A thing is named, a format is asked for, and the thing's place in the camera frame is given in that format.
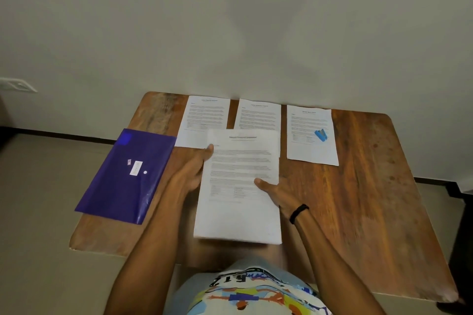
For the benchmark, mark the colourful printed shirt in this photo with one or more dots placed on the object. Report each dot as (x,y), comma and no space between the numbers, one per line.
(255,292)

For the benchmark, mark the white wall socket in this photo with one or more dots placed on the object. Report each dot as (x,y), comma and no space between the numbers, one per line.
(16,84)

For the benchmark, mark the dark furniture piece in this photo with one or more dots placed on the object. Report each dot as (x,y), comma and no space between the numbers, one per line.
(460,248)

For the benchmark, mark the person's left hand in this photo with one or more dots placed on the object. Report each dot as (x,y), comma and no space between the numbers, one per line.
(190,172)

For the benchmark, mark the black wristband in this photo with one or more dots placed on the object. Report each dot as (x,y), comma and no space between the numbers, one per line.
(298,213)

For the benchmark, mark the wooden table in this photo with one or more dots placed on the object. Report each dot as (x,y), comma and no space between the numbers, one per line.
(369,196)

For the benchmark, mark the white printed paper sheet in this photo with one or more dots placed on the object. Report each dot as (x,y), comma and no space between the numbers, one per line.
(258,115)
(203,119)
(310,141)

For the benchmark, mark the person's left forearm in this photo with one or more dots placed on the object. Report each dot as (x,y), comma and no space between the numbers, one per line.
(151,252)

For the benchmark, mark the stack of white printed papers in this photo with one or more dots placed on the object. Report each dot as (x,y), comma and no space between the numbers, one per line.
(240,185)

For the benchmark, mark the person's right forearm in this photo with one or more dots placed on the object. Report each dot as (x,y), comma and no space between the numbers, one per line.
(332,263)

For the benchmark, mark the person's right hand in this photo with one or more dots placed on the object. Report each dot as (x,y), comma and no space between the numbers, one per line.
(281,194)

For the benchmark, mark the small blue stapler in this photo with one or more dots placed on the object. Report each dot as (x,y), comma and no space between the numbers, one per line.
(321,135)

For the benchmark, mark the blue plastic document folder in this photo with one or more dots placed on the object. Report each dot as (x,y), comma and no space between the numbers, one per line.
(127,174)

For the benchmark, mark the person's left thumb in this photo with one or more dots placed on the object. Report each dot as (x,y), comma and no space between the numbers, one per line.
(204,154)

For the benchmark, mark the person's right thumb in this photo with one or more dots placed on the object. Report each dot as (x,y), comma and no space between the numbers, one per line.
(264,183)

